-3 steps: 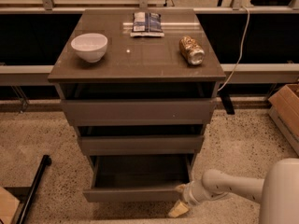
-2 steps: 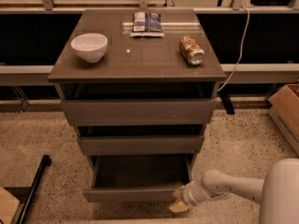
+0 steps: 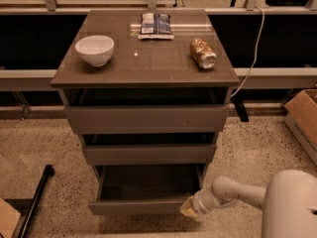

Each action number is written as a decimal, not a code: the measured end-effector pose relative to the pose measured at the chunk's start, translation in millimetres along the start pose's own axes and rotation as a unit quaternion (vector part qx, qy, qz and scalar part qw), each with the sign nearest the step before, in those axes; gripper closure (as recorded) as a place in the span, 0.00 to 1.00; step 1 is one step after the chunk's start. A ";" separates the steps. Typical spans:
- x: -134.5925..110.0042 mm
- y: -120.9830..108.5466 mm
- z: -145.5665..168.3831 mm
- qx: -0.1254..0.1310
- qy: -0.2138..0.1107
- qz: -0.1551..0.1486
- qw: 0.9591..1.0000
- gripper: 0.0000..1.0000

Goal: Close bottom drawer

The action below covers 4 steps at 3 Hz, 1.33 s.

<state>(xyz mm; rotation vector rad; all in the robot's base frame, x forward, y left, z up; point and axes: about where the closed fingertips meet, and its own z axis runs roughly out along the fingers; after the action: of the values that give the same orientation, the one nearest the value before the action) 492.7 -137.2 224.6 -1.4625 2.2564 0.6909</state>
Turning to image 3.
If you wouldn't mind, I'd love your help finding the gold crushed can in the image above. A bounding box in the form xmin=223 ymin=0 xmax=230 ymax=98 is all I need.
xmin=189 ymin=38 xmax=217 ymax=69

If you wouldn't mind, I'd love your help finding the grey drawer cabinet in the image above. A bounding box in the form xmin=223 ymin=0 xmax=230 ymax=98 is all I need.
xmin=52 ymin=10 xmax=239 ymax=179

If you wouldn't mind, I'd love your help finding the grey top drawer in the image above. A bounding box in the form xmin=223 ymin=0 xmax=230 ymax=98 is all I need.
xmin=63 ymin=90 xmax=228 ymax=134

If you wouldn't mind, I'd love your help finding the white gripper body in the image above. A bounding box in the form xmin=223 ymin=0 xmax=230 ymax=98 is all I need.
xmin=192 ymin=188 xmax=217 ymax=215

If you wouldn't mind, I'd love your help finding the grey drawer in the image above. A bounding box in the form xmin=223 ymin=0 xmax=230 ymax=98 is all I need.
xmin=88 ymin=164 xmax=200 ymax=215
xmin=82 ymin=133 xmax=216 ymax=166
xmin=63 ymin=90 xmax=228 ymax=134

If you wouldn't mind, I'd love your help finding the black bracket leg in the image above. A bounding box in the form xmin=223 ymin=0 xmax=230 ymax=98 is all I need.
xmin=232 ymin=95 xmax=249 ymax=122

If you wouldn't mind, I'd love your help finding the cardboard box right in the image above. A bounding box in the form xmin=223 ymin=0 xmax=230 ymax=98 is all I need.
xmin=285 ymin=89 xmax=317 ymax=166

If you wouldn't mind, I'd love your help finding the white power cable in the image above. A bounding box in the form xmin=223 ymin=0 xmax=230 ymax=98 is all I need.
xmin=230 ymin=6 xmax=266 ymax=98

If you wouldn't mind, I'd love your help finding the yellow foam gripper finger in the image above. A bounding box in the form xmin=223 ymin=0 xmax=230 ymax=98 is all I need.
xmin=180 ymin=196 xmax=198 ymax=218

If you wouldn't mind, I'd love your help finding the cardboard box bottom left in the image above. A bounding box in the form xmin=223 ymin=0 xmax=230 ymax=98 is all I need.
xmin=0 ymin=198 xmax=21 ymax=238

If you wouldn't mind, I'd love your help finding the grey middle drawer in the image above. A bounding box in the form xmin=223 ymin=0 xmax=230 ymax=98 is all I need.
xmin=82 ymin=133 xmax=216 ymax=166

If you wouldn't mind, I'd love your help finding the grey bottom drawer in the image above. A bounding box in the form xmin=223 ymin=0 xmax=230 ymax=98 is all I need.
xmin=88 ymin=164 xmax=200 ymax=215

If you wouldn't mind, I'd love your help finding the white ceramic bowl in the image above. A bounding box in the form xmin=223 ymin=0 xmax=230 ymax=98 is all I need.
xmin=75 ymin=35 xmax=114 ymax=66

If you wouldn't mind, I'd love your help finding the black metal bar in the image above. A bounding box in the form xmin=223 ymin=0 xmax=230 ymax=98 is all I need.
xmin=17 ymin=165 xmax=54 ymax=238

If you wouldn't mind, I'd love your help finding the cardboard box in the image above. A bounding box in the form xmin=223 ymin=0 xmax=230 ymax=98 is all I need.
xmin=285 ymin=89 xmax=317 ymax=166
xmin=0 ymin=198 xmax=21 ymax=238

